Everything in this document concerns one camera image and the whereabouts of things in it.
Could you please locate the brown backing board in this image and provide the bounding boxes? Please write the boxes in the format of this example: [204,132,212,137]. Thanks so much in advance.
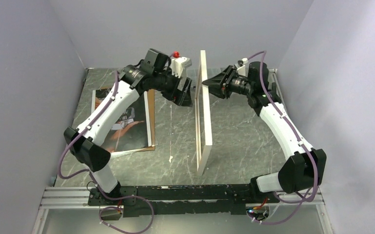
[100,85,156,152]

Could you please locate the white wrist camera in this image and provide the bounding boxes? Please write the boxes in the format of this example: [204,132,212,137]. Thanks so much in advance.
[235,58,249,69]
[170,51,192,78]

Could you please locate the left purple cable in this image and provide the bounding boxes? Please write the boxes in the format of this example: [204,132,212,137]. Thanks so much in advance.
[57,71,156,233]

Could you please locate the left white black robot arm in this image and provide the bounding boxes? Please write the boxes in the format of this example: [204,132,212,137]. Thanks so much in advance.
[61,49,192,205]

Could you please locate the printed photo poster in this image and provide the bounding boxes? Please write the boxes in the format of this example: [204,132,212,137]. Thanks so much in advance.
[91,88,152,154]

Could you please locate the white wooden picture frame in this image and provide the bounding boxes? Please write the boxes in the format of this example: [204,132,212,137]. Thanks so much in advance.
[194,50,213,176]

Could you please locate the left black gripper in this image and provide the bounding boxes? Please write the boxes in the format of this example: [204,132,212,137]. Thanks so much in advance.
[153,69,193,107]

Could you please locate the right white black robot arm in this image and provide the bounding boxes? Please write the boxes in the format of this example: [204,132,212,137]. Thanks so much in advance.
[202,62,327,202]

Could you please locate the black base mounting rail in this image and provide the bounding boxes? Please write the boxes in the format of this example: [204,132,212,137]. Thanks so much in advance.
[88,184,279,217]

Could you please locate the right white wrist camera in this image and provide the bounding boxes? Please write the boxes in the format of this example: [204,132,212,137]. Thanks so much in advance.
[235,58,249,69]

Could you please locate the aluminium extrusion rail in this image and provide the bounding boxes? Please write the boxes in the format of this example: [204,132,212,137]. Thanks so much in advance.
[40,187,91,209]

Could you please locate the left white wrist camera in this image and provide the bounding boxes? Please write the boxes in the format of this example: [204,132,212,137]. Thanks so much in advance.
[170,51,192,78]

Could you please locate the clear plastic organizer box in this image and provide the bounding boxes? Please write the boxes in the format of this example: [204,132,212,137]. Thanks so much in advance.
[187,68,222,79]

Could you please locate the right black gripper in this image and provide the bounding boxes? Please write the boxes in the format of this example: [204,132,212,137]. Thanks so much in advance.
[202,66,254,99]

